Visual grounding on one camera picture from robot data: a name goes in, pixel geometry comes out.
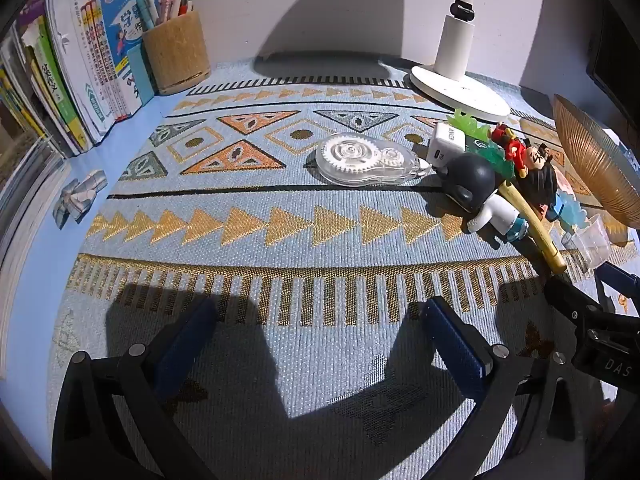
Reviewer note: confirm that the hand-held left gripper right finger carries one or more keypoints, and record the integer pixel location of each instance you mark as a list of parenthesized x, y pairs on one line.
[(455, 345)]

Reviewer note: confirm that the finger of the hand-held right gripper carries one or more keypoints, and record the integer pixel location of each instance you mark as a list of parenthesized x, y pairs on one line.
[(620, 280), (567, 302)]

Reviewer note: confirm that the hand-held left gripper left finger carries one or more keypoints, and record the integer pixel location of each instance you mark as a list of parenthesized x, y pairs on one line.
[(187, 345)]

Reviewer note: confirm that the yellow pen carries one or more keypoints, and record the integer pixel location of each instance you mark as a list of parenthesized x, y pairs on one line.
[(530, 220)]

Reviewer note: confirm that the white charger plug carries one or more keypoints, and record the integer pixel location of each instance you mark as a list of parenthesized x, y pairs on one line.
[(445, 142)]

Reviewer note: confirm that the small clear plastic cup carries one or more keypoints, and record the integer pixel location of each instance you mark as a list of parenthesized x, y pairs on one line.
[(592, 240)]

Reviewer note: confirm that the pale blue plastic flame piece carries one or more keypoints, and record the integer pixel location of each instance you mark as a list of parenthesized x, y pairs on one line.
[(570, 210)]

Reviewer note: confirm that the amber ribbed glass bowl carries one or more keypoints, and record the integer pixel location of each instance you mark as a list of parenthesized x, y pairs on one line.
[(590, 160)]

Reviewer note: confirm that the red black-haired toy figurine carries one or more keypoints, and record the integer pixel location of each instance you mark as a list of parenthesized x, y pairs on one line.
[(537, 180)]

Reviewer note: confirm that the patterned woven table mat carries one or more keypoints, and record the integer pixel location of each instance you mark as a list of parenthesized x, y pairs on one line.
[(300, 240)]

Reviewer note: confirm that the black and white penguin toy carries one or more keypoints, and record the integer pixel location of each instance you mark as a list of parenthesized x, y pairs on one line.
[(470, 175)]

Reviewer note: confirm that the grey white folded card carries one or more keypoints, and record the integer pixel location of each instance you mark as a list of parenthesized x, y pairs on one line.
[(80, 195)]

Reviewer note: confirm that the green plastic flame piece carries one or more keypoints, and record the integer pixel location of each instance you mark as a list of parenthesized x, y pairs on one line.
[(465, 125)]

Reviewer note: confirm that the clear correction tape dispenser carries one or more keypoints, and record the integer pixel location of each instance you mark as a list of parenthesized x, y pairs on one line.
[(360, 160)]

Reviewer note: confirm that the black monitor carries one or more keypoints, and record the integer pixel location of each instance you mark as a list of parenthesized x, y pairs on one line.
[(620, 60)]

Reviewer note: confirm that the small blue box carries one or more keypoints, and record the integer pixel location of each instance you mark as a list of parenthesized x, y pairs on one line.
[(140, 75)]

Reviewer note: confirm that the white desk lamp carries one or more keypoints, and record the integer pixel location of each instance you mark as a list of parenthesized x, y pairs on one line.
[(455, 45)]

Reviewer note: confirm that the cork pen holder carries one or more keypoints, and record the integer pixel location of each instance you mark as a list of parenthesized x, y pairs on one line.
[(177, 55)]

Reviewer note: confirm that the row of books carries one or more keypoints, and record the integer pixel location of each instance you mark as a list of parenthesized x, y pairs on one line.
[(75, 60)]

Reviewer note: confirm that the bunch of pens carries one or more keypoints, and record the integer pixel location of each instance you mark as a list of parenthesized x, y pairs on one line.
[(150, 5)]

